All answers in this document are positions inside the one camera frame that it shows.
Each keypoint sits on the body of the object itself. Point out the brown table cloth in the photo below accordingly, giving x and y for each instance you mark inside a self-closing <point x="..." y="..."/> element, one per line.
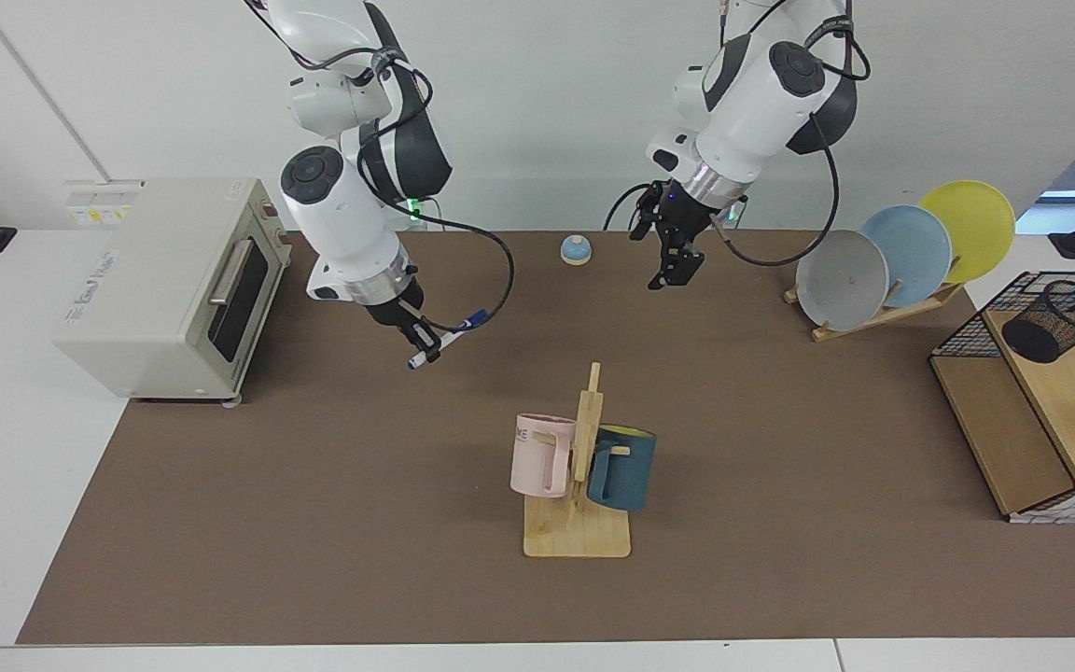
<point x="407" y="523"/>

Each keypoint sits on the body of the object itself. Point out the blue and white marker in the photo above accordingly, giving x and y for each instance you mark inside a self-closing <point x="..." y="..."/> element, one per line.
<point x="474" y="320"/>

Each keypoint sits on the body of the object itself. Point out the pale toaster oven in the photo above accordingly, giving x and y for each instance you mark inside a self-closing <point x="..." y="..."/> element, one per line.
<point x="146" y="299"/>

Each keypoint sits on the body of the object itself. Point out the wooden plate rack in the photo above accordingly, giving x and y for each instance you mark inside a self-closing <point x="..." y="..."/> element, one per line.
<point x="883" y="317"/>

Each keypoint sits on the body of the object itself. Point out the light blue plate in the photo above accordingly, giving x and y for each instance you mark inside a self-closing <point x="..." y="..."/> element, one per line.
<point x="915" y="247"/>

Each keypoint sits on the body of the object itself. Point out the yellow plate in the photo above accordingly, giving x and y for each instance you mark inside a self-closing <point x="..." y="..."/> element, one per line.
<point x="976" y="219"/>

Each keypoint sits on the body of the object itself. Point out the black mesh pen holder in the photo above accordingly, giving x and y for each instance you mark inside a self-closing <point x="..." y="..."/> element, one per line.
<point x="1055" y="322"/>

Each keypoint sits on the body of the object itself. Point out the pink cup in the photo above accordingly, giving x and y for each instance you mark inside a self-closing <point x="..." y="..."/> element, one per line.
<point x="537" y="462"/>

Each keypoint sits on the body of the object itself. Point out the white wall socket strip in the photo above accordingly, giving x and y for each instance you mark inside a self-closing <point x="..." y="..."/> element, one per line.
<point x="99" y="201"/>

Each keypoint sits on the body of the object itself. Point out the grey plate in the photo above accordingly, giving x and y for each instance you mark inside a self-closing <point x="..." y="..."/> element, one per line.
<point x="841" y="280"/>

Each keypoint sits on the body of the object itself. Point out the wooden cup stand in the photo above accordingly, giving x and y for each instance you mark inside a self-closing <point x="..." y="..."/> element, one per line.
<point x="584" y="537"/>

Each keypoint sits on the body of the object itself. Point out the dark teal cup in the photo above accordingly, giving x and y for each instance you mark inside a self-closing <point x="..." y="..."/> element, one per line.
<point x="626" y="471"/>

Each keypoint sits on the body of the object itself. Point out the small blue round bell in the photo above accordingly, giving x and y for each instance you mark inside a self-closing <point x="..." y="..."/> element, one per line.
<point x="576" y="249"/>

